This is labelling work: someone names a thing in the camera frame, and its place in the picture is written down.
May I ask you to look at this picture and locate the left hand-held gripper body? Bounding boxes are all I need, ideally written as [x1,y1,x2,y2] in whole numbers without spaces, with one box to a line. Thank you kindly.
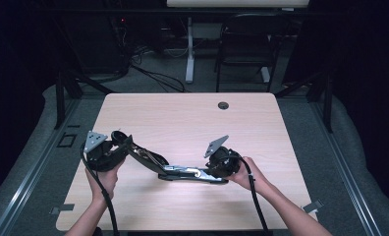
[83,130,125,172]

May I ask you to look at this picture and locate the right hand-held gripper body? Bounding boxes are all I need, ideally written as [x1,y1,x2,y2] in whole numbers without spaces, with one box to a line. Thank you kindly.
[203,134,242,179]

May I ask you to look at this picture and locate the person's left hand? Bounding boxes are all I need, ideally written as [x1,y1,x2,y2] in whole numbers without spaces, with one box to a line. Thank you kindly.
[84,159,125,205]

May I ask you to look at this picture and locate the person's right hand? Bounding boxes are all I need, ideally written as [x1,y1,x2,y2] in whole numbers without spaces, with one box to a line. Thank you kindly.
[224,155,271,195]

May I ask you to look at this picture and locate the grey tape piece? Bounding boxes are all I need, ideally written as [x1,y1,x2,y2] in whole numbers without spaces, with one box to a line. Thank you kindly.
[49,203,76,216]
[301,199,324,215]

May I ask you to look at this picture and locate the black metal stand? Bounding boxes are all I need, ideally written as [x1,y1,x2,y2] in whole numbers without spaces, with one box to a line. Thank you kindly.
[52,70,116,131]
[274,70,335,134]

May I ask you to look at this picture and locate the white desk foot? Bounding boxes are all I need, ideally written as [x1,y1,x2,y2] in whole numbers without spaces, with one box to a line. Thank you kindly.
[260,66,272,84]

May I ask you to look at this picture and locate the dark computer tower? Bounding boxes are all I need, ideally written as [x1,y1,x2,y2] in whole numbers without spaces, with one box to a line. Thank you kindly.
[64,15,129,75]

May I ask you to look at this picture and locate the white desk leg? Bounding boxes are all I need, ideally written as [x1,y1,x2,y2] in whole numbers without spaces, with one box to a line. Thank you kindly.
[184,17,196,85]

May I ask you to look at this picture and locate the black folding chair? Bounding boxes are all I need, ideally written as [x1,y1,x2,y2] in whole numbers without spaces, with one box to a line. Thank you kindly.
[213,13,294,93]

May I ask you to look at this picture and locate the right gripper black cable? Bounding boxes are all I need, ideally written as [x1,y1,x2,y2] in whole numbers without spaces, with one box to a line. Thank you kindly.
[221,153,271,236]

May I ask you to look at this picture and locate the aluminium floor rail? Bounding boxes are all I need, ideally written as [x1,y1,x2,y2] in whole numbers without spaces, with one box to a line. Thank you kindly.
[0,97,83,236]
[309,101,384,236]

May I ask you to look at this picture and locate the black floor cables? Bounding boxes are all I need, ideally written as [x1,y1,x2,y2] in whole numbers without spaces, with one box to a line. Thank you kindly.
[129,61,188,94]

